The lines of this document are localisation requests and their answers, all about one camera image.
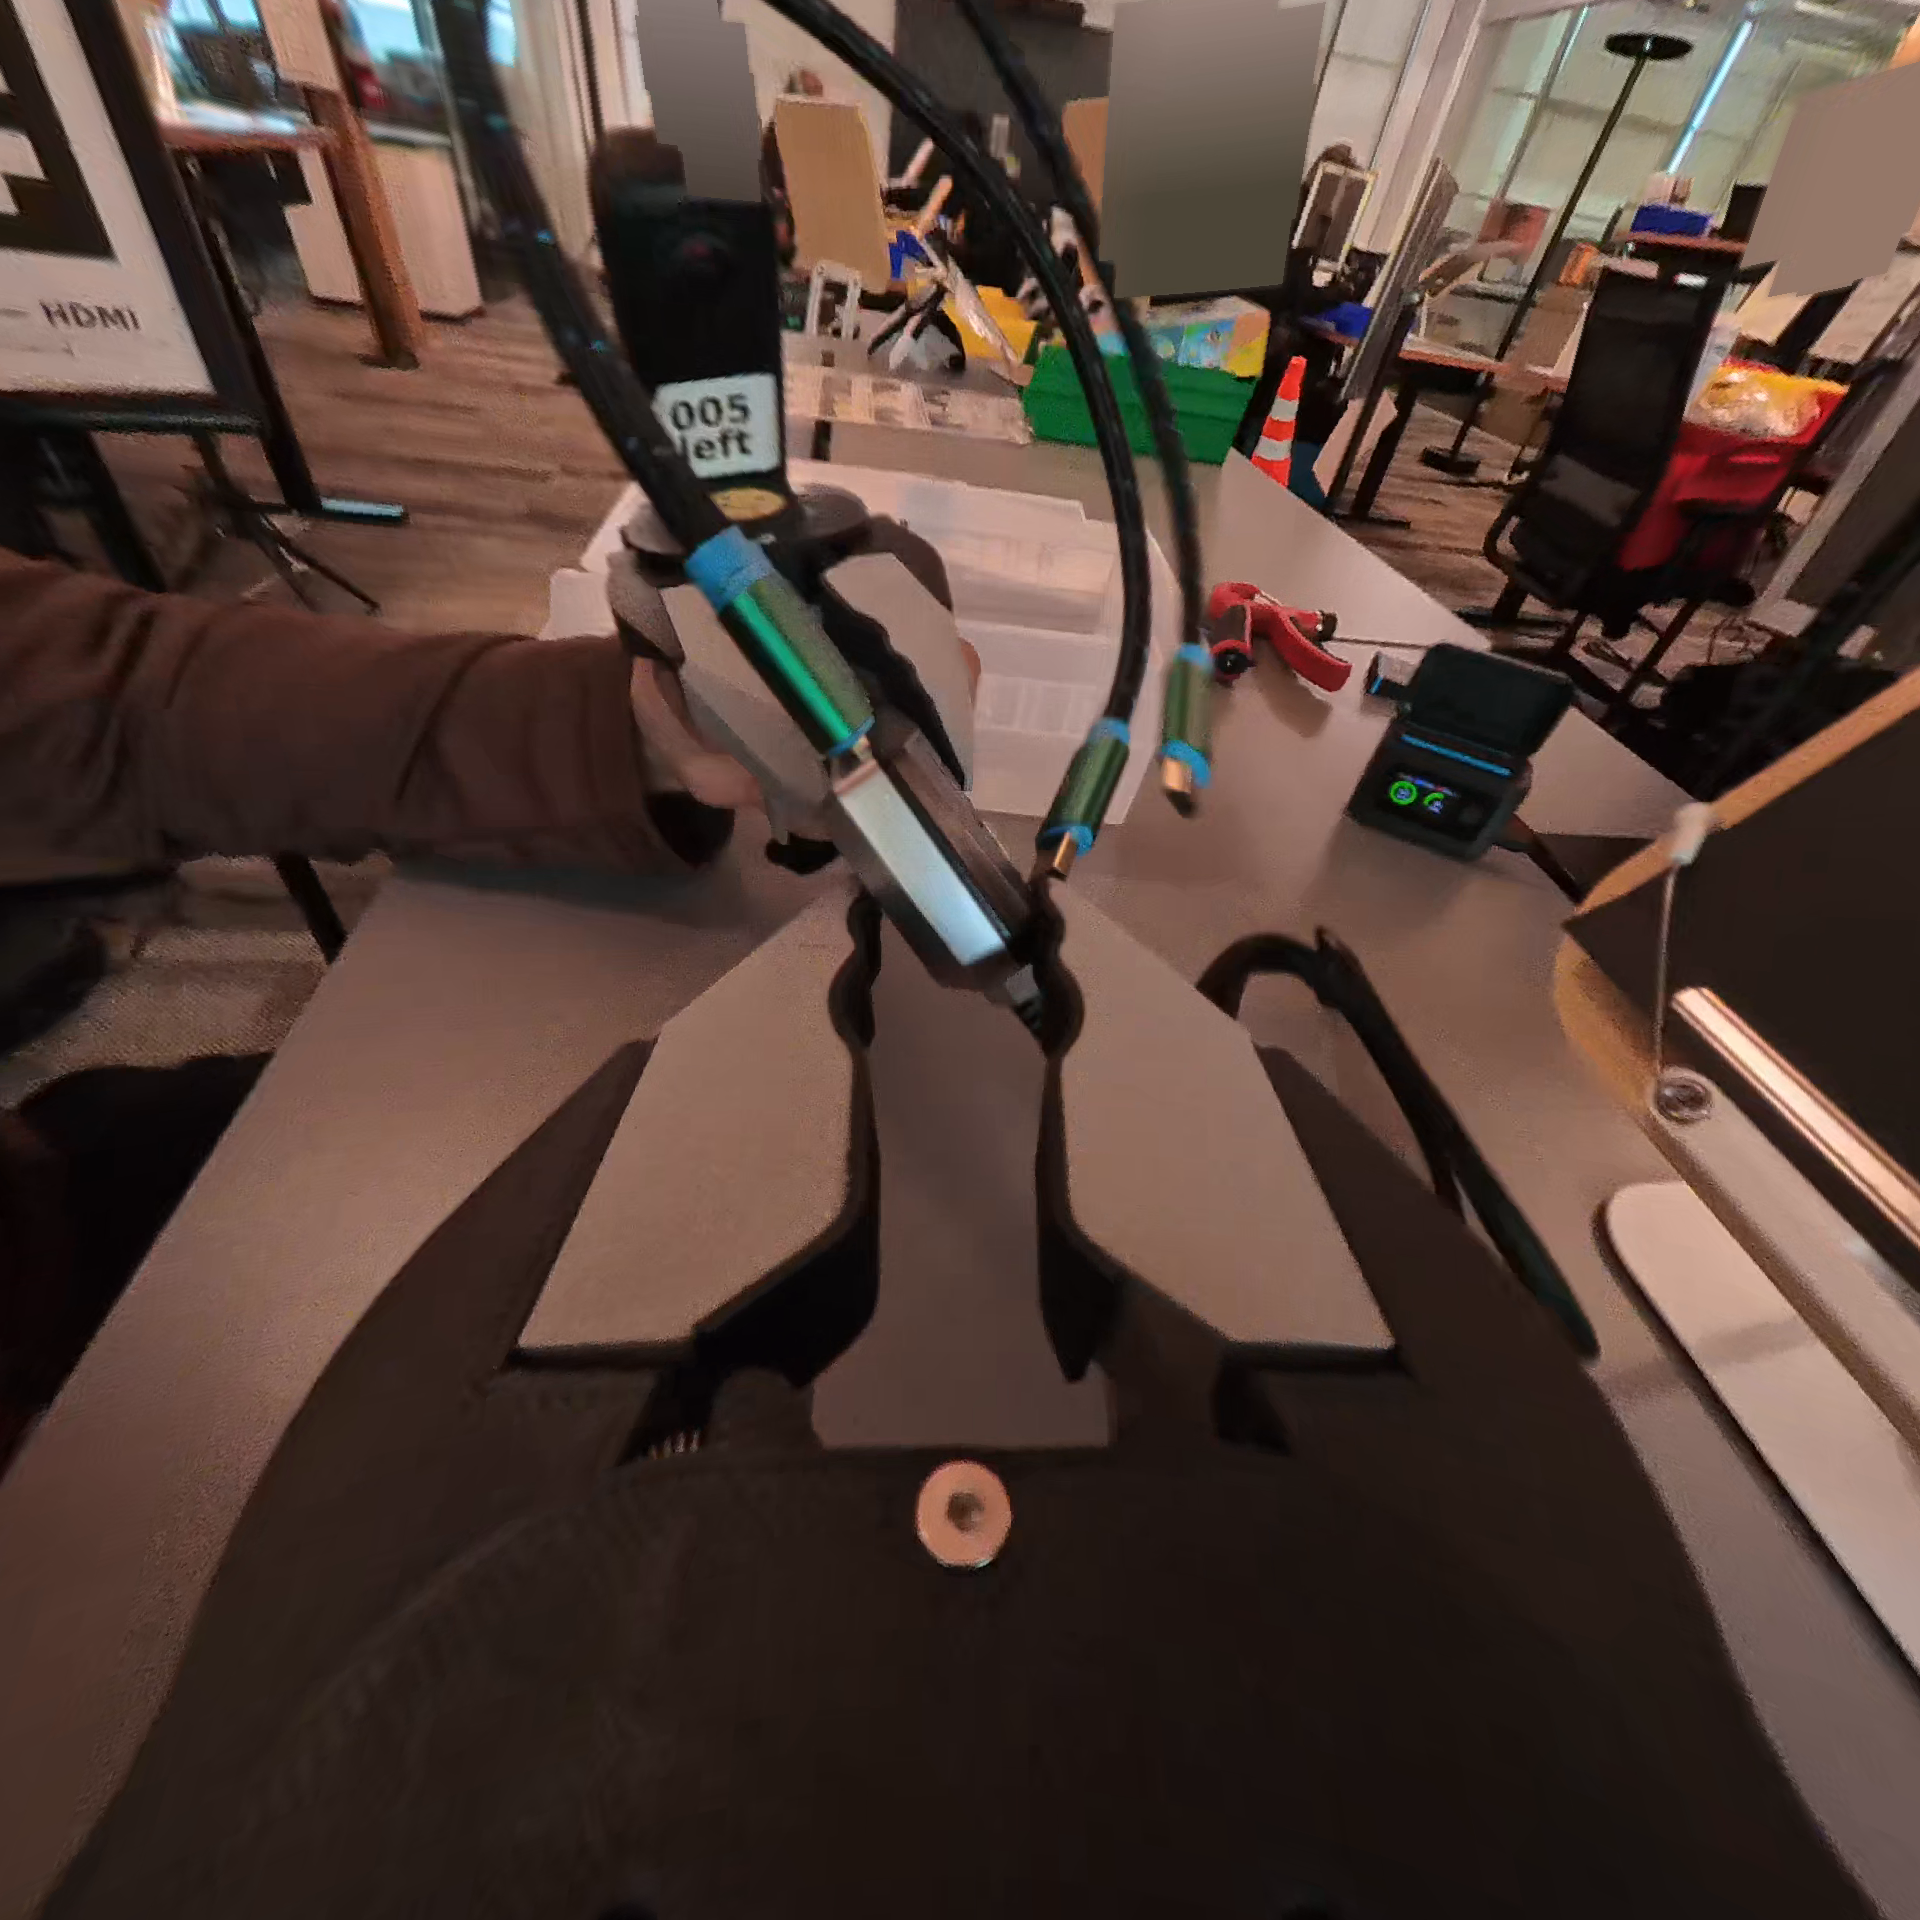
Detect white cabinet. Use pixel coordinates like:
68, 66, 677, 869
285, 141, 483, 318

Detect black office chair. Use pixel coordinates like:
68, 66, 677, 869
1483, 260, 1744, 666

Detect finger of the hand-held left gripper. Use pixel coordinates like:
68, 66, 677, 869
656, 590, 846, 846
823, 521, 982, 794

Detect black display board on stand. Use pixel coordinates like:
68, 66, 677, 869
1551, 645, 1920, 1676

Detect small black power station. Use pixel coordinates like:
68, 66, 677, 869
1344, 641, 1577, 866

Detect dark grey hub adapter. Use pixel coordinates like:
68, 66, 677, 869
816, 741, 1053, 1030

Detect person's left hand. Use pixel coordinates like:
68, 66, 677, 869
630, 652, 771, 828

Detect red storage bin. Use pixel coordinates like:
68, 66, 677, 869
1617, 420, 1811, 581

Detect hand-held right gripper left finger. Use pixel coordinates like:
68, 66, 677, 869
515, 889, 886, 1369

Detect orange traffic cone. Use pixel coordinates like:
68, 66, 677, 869
1247, 354, 1312, 492

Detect yellow bag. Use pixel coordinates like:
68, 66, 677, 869
1687, 358, 1849, 439

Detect black braided HDMI cable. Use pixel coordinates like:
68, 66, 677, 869
760, 0, 1156, 884
949, 0, 1221, 823
428, 0, 879, 761

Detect red hand tool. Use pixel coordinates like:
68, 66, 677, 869
1207, 578, 1359, 693

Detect framed marker sign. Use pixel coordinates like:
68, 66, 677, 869
0, 0, 271, 439

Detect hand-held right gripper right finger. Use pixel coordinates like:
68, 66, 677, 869
1035, 895, 1400, 1386

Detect black floor lamp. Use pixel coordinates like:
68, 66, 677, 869
1414, 28, 1697, 470

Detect orange support post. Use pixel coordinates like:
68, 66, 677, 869
305, 83, 424, 370

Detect person's left forearm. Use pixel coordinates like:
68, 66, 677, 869
0, 547, 705, 889

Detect green plastic crates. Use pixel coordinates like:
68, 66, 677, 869
1016, 343, 1257, 469

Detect clear plastic bin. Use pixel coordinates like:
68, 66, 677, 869
545, 455, 1144, 828

